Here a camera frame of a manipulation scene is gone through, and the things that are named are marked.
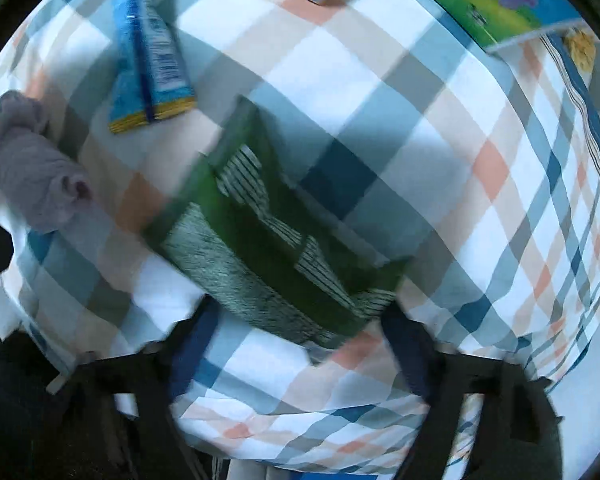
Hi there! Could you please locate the blue snack packet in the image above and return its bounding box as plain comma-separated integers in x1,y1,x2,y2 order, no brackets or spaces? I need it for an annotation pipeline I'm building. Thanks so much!
107,0,197,135

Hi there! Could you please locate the plaid bed sheet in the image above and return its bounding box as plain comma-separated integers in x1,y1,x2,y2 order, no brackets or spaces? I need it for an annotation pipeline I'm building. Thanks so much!
0,0,600,473

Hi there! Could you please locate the striped blue pillow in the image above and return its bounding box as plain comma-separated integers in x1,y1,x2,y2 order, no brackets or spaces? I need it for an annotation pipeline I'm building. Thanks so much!
540,27,600,271

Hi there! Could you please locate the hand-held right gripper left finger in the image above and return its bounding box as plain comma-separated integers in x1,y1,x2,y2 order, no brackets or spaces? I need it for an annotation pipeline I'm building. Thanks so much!
75,297,221,480

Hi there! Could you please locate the grey rolled sock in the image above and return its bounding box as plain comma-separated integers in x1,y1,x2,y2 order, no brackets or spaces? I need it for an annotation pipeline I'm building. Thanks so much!
0,91,95,234

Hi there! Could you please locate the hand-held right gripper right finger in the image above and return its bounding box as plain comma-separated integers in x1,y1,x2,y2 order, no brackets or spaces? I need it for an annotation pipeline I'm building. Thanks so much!
380,302,563,480

